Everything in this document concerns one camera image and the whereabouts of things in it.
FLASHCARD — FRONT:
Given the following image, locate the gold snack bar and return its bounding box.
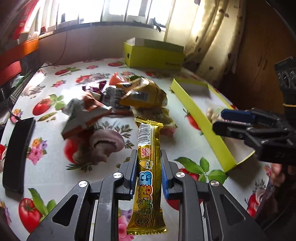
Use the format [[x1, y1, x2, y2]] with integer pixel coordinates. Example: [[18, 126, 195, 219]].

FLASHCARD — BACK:
[[126, 116, 167, 235]]

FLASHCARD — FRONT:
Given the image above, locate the dark patterned snack pack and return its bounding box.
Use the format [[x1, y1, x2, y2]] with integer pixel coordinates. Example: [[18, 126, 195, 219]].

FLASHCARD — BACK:
[[101, 87, 125, 109]]

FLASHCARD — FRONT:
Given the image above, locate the purple candy wrapper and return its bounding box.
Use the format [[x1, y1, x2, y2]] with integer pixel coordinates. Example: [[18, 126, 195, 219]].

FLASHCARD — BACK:
[[82, 80, 107, 95]]

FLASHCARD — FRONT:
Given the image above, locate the yellow-green box tray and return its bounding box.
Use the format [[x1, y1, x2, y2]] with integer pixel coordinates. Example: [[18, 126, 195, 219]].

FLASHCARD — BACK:
[[171, 78, 255, 172]]

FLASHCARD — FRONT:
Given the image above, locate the floral tomato tablecloth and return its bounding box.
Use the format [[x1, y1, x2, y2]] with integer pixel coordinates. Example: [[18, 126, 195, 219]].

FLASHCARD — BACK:
[[1, 59, 271, 240]]

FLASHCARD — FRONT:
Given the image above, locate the heart-patterned curtain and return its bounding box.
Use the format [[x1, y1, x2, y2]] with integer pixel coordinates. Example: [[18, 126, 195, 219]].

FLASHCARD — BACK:
[[184, 1, 246, 85]]

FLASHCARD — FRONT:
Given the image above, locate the black remote control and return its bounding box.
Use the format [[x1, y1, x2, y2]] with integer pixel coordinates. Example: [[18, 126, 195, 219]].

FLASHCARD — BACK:
[[3, 118, 36, 194]]

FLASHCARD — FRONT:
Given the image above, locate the yellow snack bag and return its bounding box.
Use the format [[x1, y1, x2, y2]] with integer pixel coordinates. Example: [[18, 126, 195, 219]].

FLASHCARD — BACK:
[[115, 77, 168, 109]]

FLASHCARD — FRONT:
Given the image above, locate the red white snack pack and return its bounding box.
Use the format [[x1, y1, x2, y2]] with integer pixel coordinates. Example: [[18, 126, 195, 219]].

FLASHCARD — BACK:
[[61, 90, 112, 140]]

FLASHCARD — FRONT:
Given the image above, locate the yellow-green box lid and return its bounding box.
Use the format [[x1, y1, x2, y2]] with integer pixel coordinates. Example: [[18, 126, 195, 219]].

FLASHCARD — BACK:
[[123, 38, 185, 70]]

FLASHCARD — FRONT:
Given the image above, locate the red round tin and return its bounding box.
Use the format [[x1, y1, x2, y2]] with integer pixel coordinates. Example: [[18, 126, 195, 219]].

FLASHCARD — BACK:
[[0, 61, 22, 86]]

